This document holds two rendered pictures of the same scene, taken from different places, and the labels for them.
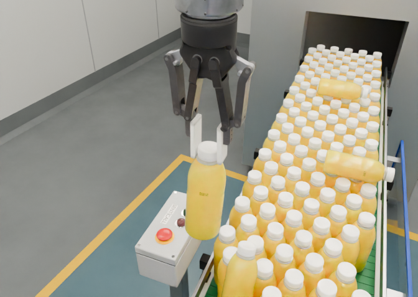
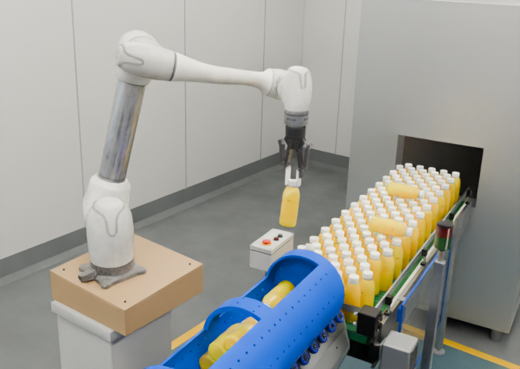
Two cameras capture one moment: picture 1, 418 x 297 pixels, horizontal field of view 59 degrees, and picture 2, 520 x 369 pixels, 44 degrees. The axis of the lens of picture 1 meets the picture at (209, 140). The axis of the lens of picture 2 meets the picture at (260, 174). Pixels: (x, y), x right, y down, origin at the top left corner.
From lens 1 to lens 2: 1.88 m
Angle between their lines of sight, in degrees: 17
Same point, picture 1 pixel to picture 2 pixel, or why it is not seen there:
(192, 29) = (289, 130)
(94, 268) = not seen: hidden behind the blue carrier
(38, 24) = (141, 132)
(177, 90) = (282, 154)
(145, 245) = (256, 244)
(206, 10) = (294, 124)
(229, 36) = (302, 133)
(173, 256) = (271, 249)
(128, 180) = (217, 292)
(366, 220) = (386, 251)
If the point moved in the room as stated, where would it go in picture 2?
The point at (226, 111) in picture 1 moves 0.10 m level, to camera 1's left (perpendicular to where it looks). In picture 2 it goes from (300, 162) to (273, 161)
